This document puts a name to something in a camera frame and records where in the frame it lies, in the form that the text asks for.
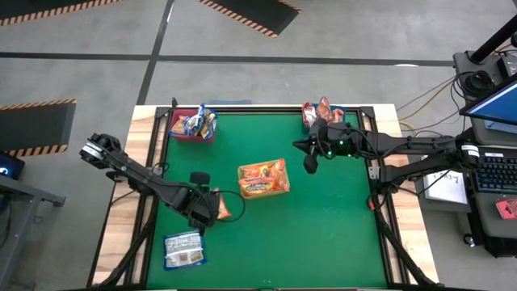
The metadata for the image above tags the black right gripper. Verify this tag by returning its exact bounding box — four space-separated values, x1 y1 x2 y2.
292 120 367 175

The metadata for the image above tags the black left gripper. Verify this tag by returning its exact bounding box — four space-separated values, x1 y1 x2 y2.
171 171 220 236

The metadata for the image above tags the blue plastic bin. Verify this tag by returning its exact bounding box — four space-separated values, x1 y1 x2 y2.
301 105 347 137

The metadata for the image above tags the yellow translucent plastic bin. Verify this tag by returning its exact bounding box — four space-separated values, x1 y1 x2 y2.
237 158 291 200

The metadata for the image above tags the red plastic bin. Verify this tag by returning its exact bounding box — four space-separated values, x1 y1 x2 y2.
168 108 217 143

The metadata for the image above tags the green table mat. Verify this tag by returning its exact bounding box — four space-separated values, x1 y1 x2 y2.
145 112 388 289

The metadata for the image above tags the blue flat pad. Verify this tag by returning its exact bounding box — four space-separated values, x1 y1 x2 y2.
208 99 252 106

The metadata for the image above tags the white paper note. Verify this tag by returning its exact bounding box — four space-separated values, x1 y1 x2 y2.
422 168 469 205

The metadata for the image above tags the black hazard-striped floor mat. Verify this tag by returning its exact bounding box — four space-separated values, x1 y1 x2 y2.
0 99 78 158
0 0 126 27
197 0 302 40

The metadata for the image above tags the grey metal desk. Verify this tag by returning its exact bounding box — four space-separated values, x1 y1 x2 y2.
0 173 66 291

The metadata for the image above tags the black backlit keyboard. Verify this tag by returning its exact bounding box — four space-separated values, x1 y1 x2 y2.
474 155 517 195

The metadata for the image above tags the black device blue light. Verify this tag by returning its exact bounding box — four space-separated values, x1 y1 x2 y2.
0 151 26 181

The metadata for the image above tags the laptop with blue screen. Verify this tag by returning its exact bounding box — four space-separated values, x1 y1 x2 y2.
459 74 517 147

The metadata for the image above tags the grey equipment cart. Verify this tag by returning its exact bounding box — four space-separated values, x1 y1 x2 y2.
452 50 517 259

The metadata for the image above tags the red card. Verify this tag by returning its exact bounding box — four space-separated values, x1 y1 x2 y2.
494 197 517 221

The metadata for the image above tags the black pole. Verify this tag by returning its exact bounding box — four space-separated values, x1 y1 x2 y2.
469 15 517 65

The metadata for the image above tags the small black box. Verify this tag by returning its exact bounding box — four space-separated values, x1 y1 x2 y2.
496 54 517 78

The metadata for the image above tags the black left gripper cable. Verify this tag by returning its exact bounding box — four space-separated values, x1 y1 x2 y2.
217 189 246 223

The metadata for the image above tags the black aluminium table frame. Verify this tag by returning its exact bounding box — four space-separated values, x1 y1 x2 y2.
86 95 441 291

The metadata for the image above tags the tan floor cable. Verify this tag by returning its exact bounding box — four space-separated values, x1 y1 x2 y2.
398 82 460 122

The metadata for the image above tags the grey floor cable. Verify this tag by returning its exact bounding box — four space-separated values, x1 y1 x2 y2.
396 76 457 112

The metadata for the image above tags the coiled black cable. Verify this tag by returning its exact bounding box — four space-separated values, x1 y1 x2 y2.
462 70 497 98

